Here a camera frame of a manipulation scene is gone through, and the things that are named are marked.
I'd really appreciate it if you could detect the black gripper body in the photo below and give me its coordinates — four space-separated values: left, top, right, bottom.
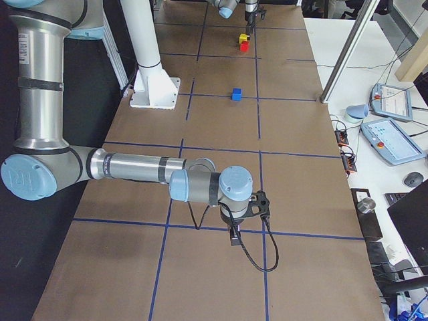
245 9 266 24
219 191 270 229

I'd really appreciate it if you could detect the yellow wooden cube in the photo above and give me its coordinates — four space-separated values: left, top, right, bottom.
239 33 250 44

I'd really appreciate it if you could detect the red wooden cube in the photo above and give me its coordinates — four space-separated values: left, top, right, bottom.
239 41 249 53

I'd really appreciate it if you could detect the blue wooden cube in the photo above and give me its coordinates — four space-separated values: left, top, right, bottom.
231 88 242 101

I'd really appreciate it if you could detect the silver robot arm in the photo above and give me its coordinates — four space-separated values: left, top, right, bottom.
1 1 270 245
207 0 266 35

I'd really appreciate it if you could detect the orange black connector box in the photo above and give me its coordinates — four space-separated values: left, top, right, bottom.
334 129 349 146

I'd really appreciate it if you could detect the metal cup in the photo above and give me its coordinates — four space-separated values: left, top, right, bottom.
357 197 376 214

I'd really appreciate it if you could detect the black flat box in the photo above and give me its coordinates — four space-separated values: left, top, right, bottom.
350 188 383 241

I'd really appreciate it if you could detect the black keyboard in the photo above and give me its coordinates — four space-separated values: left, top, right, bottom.
384 193 407 206

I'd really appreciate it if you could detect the near teach pendant tablet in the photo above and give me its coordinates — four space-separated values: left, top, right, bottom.
360 118 425 166

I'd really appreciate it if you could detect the teach pendant tablet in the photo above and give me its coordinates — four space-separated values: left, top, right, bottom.
360 118 425 166
369 83 413 122

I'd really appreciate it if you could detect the black laptop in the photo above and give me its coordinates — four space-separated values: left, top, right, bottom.
387 181 428 275

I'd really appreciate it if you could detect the black computer mouse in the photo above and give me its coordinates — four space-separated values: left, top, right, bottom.
403 172 424 187

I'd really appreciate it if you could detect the far teach pendant tablet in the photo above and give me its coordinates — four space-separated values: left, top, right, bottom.
369 83 413 122

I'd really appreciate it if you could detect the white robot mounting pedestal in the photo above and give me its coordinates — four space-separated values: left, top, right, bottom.
120 0 181 110

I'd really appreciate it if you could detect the aluminium frame post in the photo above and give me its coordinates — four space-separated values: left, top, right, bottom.
320 0 380 103

